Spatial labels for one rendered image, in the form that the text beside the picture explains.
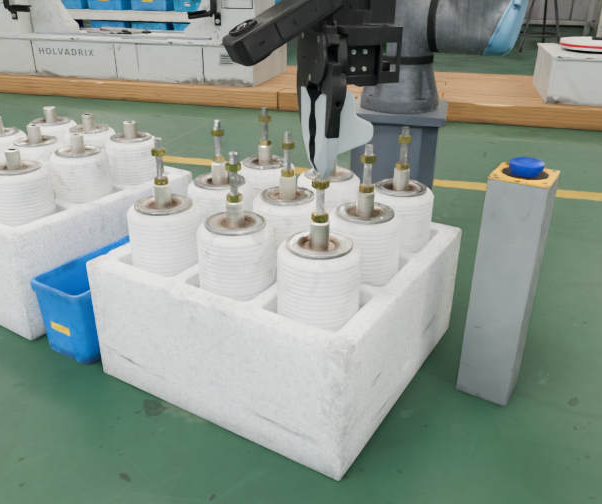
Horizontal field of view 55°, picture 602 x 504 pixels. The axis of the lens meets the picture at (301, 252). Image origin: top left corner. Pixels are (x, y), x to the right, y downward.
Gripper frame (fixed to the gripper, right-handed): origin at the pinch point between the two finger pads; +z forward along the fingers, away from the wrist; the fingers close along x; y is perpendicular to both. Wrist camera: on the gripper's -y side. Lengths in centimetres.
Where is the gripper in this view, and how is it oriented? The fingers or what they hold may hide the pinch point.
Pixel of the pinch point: (316, 165)
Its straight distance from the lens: 61.9
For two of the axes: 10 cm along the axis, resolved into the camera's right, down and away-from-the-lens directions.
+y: 9.3, -1.5, 3.3
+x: -3.6, -4.0, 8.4
